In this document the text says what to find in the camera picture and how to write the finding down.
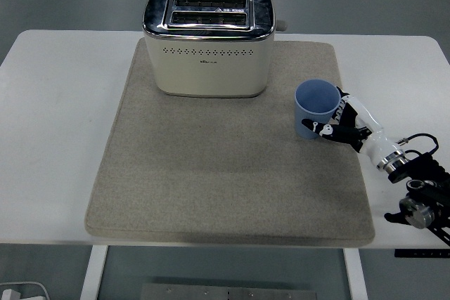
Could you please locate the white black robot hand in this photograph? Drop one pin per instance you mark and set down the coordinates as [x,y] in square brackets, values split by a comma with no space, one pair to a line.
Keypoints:
[376,142]

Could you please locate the blue ribbed plastic cup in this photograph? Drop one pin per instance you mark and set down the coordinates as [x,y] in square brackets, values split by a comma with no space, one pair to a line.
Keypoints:
[309,107]

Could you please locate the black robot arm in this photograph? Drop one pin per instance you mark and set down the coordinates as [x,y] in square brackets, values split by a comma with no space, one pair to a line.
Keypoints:
[429,187]

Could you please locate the black table control panel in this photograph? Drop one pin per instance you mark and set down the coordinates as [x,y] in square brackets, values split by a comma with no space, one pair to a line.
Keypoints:
[422,253]

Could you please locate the white table leg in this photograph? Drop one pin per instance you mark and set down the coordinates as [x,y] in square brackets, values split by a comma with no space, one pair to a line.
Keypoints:
[355,275]
[93,272]

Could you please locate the beige fabric table mat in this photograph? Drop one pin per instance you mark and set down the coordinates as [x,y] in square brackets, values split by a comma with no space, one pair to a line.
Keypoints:
[211,173]

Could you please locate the cream and chrome toaster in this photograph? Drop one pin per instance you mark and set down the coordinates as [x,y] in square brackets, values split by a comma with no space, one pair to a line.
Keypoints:
[207,71]

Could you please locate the grey metal plate with screws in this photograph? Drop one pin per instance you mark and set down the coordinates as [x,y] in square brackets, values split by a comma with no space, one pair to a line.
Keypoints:
[228,293]

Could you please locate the white power adapter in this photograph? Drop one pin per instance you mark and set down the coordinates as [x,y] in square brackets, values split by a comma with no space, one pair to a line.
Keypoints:
[10,295]

